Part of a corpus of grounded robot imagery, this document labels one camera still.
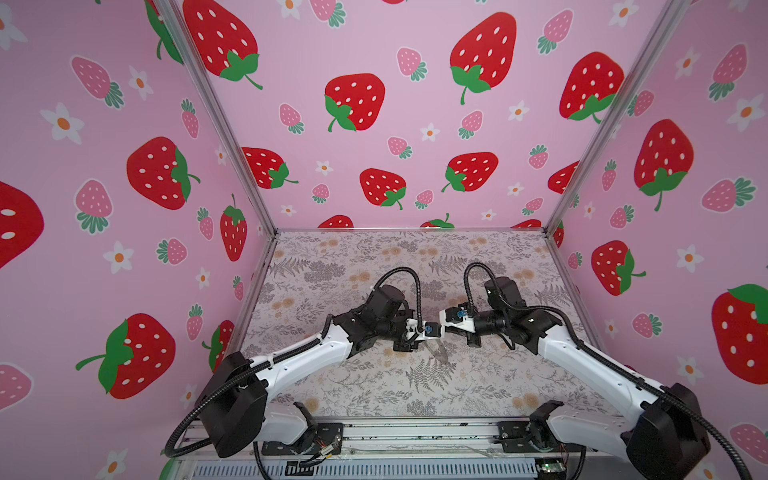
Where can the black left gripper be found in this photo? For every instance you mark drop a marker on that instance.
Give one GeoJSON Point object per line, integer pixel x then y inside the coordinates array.
{"type": "Point", "coordinates": [405, 345]}

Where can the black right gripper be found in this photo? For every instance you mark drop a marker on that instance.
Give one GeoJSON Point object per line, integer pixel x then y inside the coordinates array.
{"type": "Point", "coordinates": [471, 340]}

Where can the clear acrylic keyring holder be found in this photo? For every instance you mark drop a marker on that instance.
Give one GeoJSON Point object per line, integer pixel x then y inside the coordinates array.
{"type": "Point", "coordinates": [439, 351]}

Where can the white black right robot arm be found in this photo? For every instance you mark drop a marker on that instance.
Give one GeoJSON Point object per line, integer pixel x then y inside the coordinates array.
{"type": "Point", "coordinates": [658, 429]}

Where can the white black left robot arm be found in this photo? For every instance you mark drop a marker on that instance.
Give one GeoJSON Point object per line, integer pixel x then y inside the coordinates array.
{"type": "Point", "coordinates": [235, 406]}

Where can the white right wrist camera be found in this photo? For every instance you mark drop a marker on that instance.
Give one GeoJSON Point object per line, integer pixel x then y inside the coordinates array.
{"type": "Point", "coordinates": [457, 320]}

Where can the aluminium front rail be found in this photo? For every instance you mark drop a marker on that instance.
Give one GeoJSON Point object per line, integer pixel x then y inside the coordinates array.
{"type": "Point", "coordinates": [420, 438]}

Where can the perforated grey cable duct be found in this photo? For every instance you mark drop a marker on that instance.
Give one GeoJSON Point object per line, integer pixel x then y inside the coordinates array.
{"type": "Point", "coordinates": [407, 469]}

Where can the aluminium corner post left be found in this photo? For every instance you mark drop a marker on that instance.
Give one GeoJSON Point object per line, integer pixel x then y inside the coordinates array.
{"type": "Point", "coordinates": [185, 45]}

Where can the aluminium corner post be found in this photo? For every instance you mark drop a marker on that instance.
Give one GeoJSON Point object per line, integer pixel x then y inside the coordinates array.
{"type": "Point", "coordinates": [185, 45]}
{"type": "Point", "coordinates": [660, 34]}

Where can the aluminium corner post right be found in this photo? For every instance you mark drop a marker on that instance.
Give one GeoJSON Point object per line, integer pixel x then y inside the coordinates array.
{"type": "Point", "coordinates": [660, 34]}

